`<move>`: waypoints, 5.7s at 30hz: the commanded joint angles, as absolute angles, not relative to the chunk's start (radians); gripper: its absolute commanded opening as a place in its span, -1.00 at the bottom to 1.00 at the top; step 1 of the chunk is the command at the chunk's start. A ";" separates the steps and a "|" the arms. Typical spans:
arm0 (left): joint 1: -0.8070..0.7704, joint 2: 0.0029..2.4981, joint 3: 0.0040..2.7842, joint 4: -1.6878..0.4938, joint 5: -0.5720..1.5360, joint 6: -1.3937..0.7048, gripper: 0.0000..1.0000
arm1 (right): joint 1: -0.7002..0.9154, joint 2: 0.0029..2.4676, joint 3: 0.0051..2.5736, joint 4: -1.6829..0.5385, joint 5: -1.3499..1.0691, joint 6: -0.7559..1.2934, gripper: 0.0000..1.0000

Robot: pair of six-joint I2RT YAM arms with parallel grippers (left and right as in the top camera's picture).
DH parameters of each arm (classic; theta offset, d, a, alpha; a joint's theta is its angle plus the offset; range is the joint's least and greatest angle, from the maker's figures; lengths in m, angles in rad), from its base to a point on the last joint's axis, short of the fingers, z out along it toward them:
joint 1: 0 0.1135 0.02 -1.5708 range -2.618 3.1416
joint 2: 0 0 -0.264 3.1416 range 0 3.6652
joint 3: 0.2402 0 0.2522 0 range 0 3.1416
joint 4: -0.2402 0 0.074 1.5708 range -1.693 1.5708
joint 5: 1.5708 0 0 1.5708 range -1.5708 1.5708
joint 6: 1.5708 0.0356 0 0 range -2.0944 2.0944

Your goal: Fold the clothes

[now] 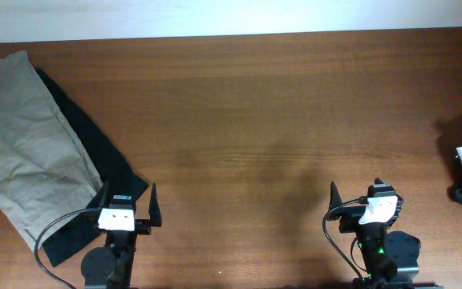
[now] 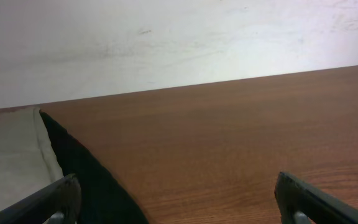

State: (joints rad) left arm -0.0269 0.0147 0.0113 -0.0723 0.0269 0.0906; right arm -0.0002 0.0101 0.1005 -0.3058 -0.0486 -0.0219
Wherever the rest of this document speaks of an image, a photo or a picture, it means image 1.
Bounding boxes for dark folded cloth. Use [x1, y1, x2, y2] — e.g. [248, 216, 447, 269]
[449, 155, 462, 205]

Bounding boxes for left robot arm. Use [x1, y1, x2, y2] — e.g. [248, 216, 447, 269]
[80, 182, 162, 289]

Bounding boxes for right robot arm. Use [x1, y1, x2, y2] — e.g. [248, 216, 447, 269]
[322, 178, 439, 289]

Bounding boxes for black garment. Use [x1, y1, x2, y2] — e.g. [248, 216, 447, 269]
[35, 67, 149, 267]

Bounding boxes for khaki green shorts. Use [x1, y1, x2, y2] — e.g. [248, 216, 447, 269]
[0, 51, 102, 247]

